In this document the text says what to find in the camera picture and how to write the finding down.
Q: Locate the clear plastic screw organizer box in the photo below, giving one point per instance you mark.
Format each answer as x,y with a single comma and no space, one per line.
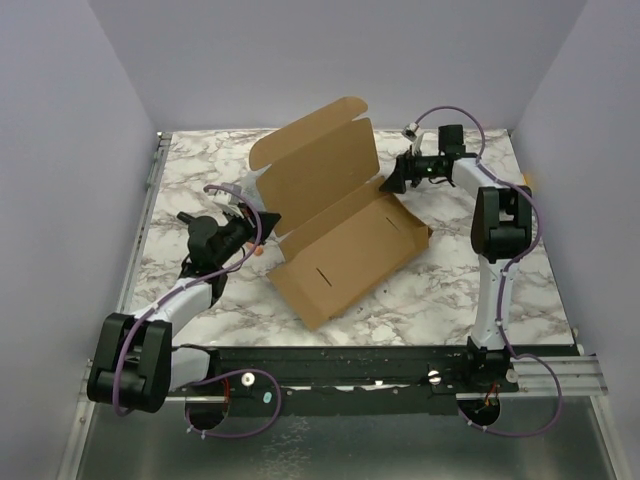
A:
250,190

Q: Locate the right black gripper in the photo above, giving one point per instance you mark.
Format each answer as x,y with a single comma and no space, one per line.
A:
406,170

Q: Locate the purple black highlighter marker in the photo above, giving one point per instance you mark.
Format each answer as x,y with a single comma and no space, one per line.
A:
185,218

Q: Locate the black metal base rail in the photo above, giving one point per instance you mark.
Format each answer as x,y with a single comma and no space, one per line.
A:
349,381

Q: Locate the orange capped marker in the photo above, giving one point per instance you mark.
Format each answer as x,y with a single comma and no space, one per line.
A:
257,249

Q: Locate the aluminium front extrusion rail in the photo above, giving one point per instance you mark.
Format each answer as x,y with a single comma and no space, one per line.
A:
578,376

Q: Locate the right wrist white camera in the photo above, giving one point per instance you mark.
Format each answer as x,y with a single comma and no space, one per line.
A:
414,134

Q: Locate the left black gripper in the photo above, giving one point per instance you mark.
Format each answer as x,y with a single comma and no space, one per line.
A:
268,220

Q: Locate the aluminium side rail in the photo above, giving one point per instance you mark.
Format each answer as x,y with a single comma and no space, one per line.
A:
152,186

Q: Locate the brown cardboard box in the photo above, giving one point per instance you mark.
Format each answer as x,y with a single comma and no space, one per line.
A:
339,234

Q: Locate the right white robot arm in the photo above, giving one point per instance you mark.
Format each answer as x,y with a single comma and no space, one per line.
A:
501,232

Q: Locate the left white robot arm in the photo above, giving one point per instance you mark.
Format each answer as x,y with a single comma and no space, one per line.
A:
136,363

